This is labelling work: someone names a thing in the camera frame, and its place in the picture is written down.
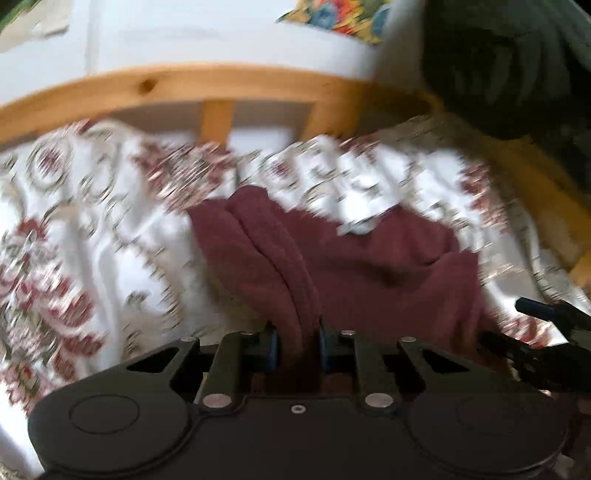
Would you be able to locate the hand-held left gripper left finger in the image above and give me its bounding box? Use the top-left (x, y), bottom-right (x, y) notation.
top-left (124, 329), bottom-right (280, 412)

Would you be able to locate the dark hanging cloth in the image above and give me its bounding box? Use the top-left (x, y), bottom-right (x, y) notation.
top-left (421, 0), bottom-right (591, 185)

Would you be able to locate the maroon long-sleeve shirt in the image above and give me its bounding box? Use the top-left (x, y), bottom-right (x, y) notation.
top-left (187, 185), bottom-right (509, 398)

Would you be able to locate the floral satin bedspread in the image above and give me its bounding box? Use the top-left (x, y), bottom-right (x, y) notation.
top-left (0, 113), bottom-right (591, 480)

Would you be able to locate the white wall pipe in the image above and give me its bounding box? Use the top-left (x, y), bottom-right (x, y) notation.
top-left (84, 0), bottom-right (103, 75)

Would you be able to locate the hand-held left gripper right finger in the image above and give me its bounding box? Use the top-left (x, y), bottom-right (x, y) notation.
top-left (318, 329), bottom-right (472, 412)

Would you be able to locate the wooden bed frame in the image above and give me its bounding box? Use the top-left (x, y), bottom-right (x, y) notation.
top-left (0, 64), bottom-right (591, 296)

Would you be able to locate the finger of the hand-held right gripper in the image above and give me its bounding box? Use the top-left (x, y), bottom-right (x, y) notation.
top-left (514, 297), bottom-right (591, 334)
top-left (479, 330), bottom-right (561, 394)

